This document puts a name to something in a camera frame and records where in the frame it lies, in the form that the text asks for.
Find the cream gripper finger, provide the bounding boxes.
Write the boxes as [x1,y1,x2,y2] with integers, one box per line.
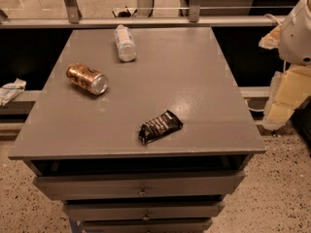
[262,65,311,130]
[259,25,281,50]

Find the black rxbar chocolate wrapper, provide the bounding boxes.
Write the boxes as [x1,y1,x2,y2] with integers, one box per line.
[138,110,183,145]

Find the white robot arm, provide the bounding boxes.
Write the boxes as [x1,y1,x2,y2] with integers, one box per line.
[259,0,311,131]

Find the top grey drawer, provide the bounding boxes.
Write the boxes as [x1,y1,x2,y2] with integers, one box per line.
[33,170,245,201]

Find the grey drawer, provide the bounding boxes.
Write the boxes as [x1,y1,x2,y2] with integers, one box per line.
[82,218,212,233]
[63,201,225,221]
[33,170,245,201]

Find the clear plastic water bottle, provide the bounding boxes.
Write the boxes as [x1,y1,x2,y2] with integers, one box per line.
[114,24,136,62]

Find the grey drawer cabinet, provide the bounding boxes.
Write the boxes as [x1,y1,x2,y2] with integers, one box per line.
[8,27,267,233]

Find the middle grey drawer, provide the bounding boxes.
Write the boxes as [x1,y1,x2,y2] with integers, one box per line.
[63,201,225,221]

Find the bottom grey drawer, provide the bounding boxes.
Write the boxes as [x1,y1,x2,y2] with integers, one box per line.
[82,218,212,233]

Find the gold soda can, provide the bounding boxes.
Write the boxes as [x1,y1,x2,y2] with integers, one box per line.
[66,63,108,95]

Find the white snack packet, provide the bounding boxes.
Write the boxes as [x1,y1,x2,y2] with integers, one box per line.
[0,79,26,106]

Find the grey metal rail frame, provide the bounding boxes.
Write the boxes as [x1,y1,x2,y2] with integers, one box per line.
[0,0,311,29]

